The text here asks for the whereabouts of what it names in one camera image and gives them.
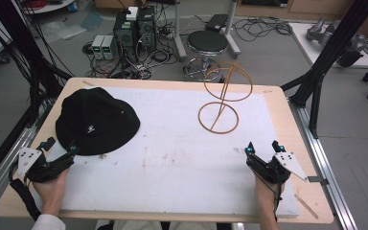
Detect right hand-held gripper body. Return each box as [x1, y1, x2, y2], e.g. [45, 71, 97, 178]
[244, 150, 310, 186]

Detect black gripper strap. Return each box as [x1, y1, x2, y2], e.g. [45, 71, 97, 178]
[8, 159, 43, 222]

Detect thin wooden stick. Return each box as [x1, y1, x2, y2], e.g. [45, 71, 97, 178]
[293, 193, 320, 220]

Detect wooden wire hat stand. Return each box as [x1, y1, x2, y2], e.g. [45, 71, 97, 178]
[197, 60, 254, 135]

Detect white floor platform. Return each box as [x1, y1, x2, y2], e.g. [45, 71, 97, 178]
[288, 21, 368, 69]

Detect tangled cables under computers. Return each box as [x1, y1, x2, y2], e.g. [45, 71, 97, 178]
[82, 41, 180, 81]

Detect aluminium rail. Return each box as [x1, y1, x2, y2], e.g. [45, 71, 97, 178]
[287, 98, 359, 230]
[0, 103, 56, 216]

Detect person's right hand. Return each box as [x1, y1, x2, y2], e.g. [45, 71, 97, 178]
[254, 173, 286, 219]

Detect black computer tower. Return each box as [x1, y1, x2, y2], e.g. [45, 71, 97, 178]
[112, 10, 139, 63]
[136, 5, 158, 55]

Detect flat black box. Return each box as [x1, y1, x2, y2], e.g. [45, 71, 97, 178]
[204, 13, 230, 34]

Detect black round stool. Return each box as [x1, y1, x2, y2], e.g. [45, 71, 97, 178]
[182, 30, 230, 82]

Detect black bucket hat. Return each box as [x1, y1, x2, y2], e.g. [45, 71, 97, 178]
[55, 86, 141, 157]

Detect black floor cable bundle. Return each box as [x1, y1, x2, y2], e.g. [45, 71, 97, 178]
[232, 15, 293, 43]

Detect person's left hand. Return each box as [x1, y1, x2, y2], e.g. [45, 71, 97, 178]
[32, 167, 71, 219]

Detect white power supply unit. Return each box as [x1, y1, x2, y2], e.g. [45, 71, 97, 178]
[91, 34, 105, 60]
[102, 34, 118, 61]

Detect black metal clip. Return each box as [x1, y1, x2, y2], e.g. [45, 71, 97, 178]
[307, 175, 330, 187]

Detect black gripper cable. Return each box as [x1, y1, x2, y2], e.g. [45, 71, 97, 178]
[258, 175, 285, 222]

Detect white foam mat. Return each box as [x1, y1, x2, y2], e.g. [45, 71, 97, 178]
[33, 85, 301, 219]

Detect small white box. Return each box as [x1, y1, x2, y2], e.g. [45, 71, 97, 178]
[126, 6, 139, 21]

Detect clear plastic sheet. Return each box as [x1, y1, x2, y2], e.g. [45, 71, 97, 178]
[39, 11, 104, 44]

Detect white desk leg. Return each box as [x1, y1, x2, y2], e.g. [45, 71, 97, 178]
[172, 0, 188, 62]
[224, 0, 242, 59]

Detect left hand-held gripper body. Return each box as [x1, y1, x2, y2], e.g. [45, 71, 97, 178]
[14, 147, 76, 185]

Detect black metal frame stand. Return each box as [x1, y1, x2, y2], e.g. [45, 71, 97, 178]
[0, 0, 75, 129]
[280, 0, 368, 140]

